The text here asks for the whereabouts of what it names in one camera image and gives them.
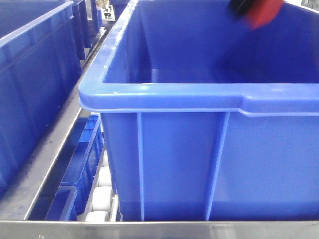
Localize blue crate on shelf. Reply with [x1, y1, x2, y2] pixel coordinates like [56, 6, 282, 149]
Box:
[79, 0, 319, 221]
[0, 0, 82, 194]

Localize blue floor crate far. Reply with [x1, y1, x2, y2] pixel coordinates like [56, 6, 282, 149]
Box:
[60, 115, 104, 215]

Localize blue crate on shelf middle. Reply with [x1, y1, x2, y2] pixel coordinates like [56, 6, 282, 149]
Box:
[79, 0, 319, 221]

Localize blue floor crate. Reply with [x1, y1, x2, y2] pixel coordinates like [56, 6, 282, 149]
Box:
[60, 115, 104, 215]
[45, 186, 77, 221]

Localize stainless steel shelf rail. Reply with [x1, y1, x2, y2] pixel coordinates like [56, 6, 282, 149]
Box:
[0, 221, 319, 239]

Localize blue floor crate near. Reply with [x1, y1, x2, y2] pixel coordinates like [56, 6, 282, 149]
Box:
[45, 186, 77, 221]

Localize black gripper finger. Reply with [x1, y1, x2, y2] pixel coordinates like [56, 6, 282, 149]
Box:
[228, 0, 255, 17]

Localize blue crate on shelf left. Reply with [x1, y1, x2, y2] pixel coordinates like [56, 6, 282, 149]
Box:
[0, 0, 82, 194]

